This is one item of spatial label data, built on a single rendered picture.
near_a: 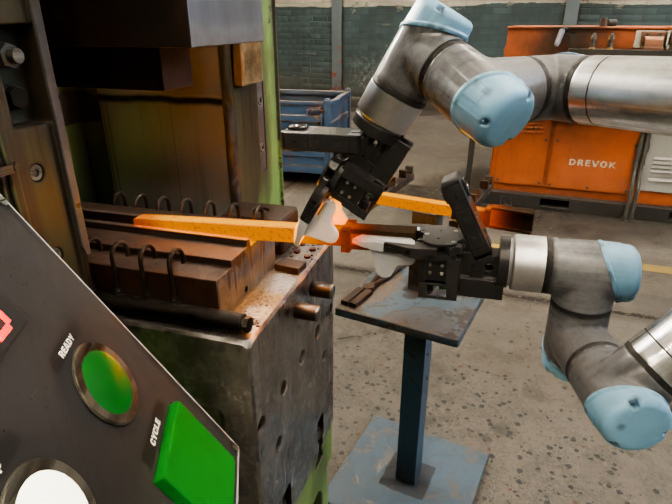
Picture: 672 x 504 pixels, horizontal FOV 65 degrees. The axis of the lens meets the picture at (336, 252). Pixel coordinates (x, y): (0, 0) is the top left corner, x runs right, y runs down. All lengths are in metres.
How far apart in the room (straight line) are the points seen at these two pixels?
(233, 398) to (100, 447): 0.44
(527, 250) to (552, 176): 3.50
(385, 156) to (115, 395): 0.46
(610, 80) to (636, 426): 0.36
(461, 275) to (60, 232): 0.51
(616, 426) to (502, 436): 1.34
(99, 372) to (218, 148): 0.75
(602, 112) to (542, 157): 3.54
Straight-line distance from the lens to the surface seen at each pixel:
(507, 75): 0.59
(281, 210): 0.97
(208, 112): 1.06
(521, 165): 4.19
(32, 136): 0.67
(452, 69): 0.60
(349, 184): 0.71
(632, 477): 2.00
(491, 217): 1.11
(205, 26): 0.68
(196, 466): 0.40
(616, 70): 0.64
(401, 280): 1.39
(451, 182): 0.69
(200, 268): 0.76
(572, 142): 4.15
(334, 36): 8.65
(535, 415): 2.10
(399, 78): 0.65
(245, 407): 0.77
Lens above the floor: 1.30
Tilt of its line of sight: 24 degrees down
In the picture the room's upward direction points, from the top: straight up
